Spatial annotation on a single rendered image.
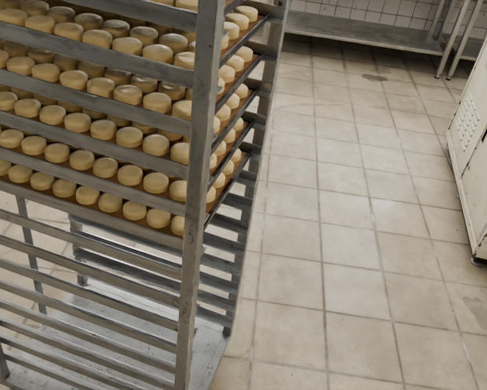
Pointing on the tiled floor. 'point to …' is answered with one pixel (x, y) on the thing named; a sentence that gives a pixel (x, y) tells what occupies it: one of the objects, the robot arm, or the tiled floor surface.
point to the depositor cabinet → (481, 152)
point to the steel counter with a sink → (393, 33)
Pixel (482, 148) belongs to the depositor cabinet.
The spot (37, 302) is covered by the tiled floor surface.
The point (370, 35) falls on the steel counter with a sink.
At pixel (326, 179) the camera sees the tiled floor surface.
